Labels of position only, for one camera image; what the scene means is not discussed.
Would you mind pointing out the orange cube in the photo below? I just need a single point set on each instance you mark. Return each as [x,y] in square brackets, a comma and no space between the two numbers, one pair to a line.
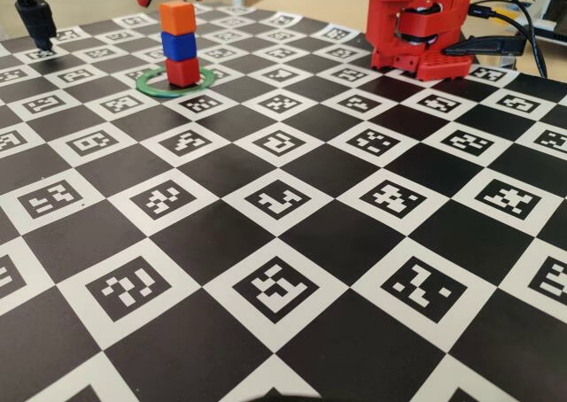
[177,19]

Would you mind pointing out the blue cube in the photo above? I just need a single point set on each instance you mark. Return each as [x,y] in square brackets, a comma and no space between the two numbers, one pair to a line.
[178,47]

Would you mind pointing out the red cube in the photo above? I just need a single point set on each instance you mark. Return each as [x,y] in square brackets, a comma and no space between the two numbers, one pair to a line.
[182,72]

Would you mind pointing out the red robot arm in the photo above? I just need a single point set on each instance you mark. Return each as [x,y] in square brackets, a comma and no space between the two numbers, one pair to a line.
[385,3]

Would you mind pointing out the red robot base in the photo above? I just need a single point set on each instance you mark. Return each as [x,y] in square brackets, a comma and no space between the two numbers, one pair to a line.
[443,67]

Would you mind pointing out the black white marker checkerboard mat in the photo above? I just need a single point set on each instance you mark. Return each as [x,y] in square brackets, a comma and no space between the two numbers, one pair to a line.
[283,242]

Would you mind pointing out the black plug connector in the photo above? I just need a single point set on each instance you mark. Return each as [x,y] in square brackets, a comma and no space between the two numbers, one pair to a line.
[487,46]

